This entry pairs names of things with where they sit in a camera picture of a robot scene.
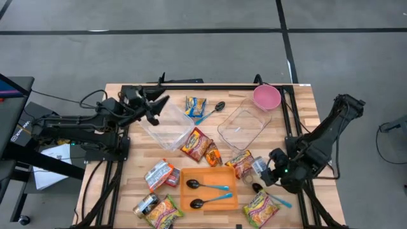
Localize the white label spice jar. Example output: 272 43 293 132
251 155 268 176

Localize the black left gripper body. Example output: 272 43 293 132
118 85 160 127

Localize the small clear glass cup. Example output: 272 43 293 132
242 171 255 186

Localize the green instant noodle packet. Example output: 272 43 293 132
144 193 185 229
242 190 281 229

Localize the pink bowl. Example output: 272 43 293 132
253 84 282 111

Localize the red yellow noodle packet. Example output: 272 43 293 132
224 149 255 179

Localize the black desk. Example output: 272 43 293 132
0 73 86 223

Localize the thin black floor cable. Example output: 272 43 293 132
375 122 407 165

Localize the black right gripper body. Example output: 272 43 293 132
270 155 306 194

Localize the blue red screen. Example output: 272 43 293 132
0 79 24 99

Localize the thick black cable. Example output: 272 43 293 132
81 160 106 223

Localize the black rear bracket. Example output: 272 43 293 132
148 72 204 85

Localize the orange translucent plastic tray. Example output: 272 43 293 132
179 166 239 212

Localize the small orange snack packet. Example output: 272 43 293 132
203 142 223 168

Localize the blue yellow noodle packet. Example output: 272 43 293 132
184 96 207 118

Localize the thin black desk cable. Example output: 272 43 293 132
31 89 83 106

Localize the black box white logo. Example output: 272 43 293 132
10 101 55 148

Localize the metal food can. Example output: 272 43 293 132
132 192 161 219

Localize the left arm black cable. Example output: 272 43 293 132
78 89 109 111

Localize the orange noodle packet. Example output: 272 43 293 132
144 158 175 193

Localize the clear plastic container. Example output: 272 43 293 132
136 95 195 152

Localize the white paper sheet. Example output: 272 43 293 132
32 143 73 191

